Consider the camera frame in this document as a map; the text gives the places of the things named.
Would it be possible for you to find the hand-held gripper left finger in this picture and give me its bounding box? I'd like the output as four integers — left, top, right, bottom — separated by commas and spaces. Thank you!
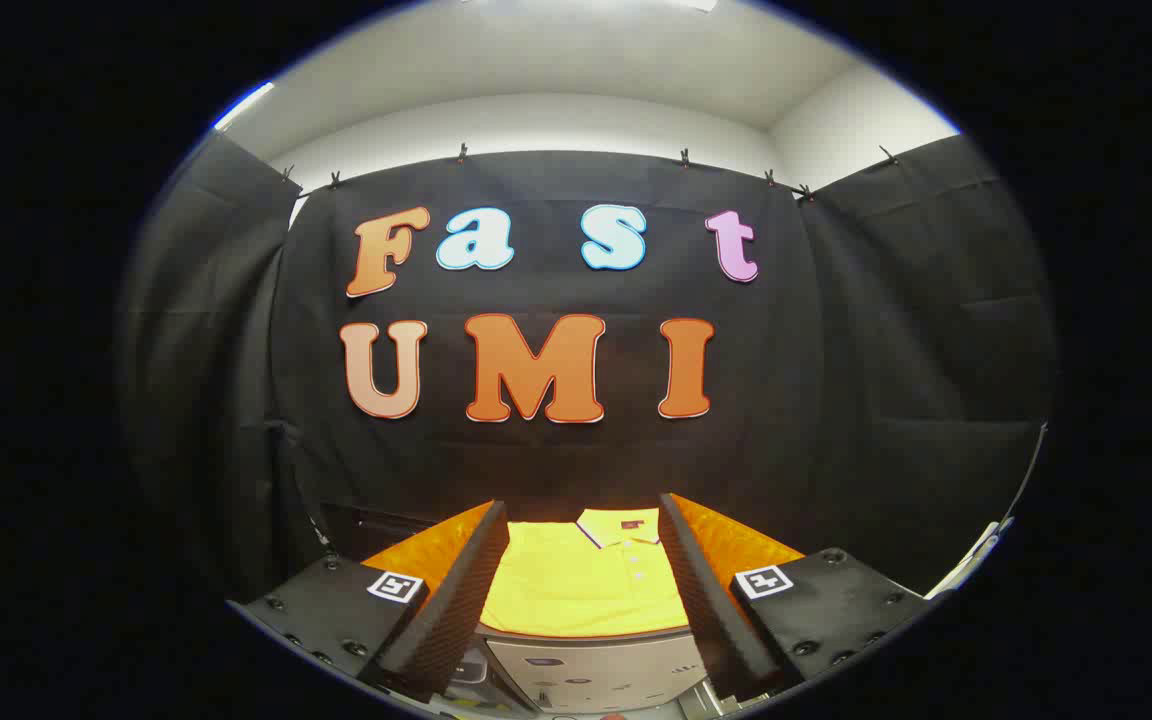
226, 498, 512, 704

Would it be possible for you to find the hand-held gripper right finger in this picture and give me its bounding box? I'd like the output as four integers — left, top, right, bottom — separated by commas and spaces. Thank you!
657, 491, 937, 704

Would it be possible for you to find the yellow polo shirt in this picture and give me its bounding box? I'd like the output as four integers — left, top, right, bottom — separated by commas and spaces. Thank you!
479, 508, 689, 639

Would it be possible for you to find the white panel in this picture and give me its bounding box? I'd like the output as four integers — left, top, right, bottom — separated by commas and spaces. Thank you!
921, 515, 1017, 601

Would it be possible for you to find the row of black clips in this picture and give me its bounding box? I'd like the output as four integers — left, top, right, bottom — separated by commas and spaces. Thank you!
281, 143, 902, 201

